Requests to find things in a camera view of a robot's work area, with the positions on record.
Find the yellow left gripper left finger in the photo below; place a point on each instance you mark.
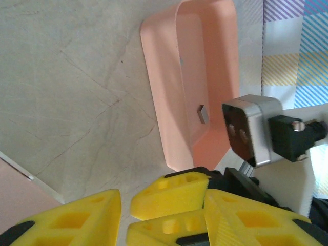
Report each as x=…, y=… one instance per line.
x=97, y=230

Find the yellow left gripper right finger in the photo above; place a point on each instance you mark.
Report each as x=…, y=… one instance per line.
x=230, y=230

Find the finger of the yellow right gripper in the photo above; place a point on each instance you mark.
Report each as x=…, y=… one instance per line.
x=153, y=233
x=174, y=202

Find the orange plastic tray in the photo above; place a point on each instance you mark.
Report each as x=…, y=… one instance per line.
x=166, y=89

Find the grey staple block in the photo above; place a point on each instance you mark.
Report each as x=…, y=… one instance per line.
x=203, y=115

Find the white right camera mount bracket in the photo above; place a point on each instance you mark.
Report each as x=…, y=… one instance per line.
x=287, y=184

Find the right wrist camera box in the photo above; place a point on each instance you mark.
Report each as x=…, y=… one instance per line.
x=258, y=133

